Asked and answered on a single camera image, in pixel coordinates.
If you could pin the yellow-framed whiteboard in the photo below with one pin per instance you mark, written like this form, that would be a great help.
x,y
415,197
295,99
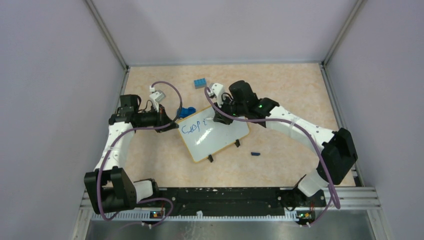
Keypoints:
x,y
206,137

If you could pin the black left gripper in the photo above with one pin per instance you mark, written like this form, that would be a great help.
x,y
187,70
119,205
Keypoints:
x,y
162,119

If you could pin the black right board foot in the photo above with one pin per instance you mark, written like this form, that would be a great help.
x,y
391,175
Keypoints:
x,y
237,143

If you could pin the black board foot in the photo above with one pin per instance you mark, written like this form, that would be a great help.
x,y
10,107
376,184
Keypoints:
x,y
237,143
210,158

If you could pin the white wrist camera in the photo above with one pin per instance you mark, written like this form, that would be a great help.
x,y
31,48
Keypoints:
x,y
156,96
216,90

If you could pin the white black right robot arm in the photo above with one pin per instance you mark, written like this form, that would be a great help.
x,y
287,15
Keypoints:
x,y
335,149

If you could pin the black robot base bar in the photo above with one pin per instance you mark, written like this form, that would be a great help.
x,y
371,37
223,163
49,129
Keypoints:
x,y
229,201

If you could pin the blue lego brick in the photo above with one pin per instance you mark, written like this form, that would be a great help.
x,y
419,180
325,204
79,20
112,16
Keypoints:
x,y
200,83

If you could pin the black left board foot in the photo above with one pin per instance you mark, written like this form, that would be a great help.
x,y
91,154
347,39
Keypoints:
x,y
210,158

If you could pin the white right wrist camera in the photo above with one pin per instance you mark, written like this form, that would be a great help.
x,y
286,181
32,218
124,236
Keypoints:
x,y
216,90

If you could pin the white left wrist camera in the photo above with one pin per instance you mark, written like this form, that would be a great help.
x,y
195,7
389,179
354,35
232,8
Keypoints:
x,y
156,96

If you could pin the white cable duct strip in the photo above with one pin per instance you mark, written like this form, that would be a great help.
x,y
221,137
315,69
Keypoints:
x,y
147,216

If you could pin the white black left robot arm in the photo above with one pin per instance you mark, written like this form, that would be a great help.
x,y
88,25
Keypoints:
x,y
109,187

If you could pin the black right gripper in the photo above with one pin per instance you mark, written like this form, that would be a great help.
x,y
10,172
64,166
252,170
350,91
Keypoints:
x,y
219,117

